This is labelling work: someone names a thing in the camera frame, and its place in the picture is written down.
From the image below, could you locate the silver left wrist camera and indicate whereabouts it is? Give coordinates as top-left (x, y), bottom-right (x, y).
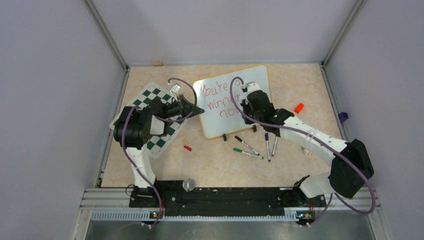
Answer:
top-left (170, 83), bottom-right (181, 95)

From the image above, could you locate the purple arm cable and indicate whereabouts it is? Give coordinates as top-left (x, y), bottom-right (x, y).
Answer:
top-left (119, 78), bottom-right (199, 229)
top-left (229, 76), bottom-right (377, 229)

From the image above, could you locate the black whiteboard marker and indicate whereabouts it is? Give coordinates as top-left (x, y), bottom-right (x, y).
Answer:
top-left (234, 135), bottom-right (260, 156)

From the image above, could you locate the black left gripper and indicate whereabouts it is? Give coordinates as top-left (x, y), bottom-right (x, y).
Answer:
top-left (161, 94), bottom-right (204, 119)

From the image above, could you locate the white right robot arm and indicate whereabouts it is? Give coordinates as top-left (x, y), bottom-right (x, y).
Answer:
top-left (240, 82), bottom-right (374, 206)

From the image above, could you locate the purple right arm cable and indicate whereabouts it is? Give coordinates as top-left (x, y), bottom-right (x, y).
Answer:
top-left (229, 76), bottom-right (377, 229)

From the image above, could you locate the red marker cap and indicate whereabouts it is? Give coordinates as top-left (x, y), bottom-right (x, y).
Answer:
top-left (183, 145), bottom-right (192, 152)

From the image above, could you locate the grey round knob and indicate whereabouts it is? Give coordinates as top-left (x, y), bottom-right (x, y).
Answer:
top-left (182, 178), bottom-right (196, 192)

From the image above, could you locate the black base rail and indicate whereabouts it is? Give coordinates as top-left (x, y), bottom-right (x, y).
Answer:
top-left (129, 180), bottom-right (327, 217)

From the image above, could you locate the purple whiteboard marker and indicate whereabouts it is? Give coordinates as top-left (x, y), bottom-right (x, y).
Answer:
top-left (271, 135), bottom-right (279, 157)

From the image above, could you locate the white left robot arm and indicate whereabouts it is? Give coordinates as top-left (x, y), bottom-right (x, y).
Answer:
top-left (113, 95), bottom-right (205, 207)

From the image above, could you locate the orange red block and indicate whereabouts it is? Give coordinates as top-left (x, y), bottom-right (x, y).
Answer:
top-left (294, 103), bottom-right (305, 114)

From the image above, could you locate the green whiteboard marker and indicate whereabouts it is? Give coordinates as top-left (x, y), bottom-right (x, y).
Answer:
top-left (232, 148), bottom-right (264, 160)

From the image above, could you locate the green white toy brick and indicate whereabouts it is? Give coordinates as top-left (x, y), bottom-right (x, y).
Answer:
top-left (302, 148), bottom-right (313, 156)

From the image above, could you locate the yellow framed whiteboard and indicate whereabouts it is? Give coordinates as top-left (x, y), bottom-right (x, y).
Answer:
top-left (193, 65), bottom-right (272, 139)

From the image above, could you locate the purple block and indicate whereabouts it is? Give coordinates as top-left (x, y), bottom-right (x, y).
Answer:
top-left (338, 112), bottom-right (349, 123)

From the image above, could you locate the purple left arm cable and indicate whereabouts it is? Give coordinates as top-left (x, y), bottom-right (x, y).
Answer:
top-left (119, 78), bottom-right (199, 229)

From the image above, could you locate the small wooden block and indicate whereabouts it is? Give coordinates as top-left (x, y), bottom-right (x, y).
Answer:
top-left (152, 61), bottom-right (163, 67)

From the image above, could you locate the blue whiteboard marker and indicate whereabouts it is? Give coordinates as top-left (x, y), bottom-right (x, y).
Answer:
top-left (264, 133), bottom-right (271, 162)

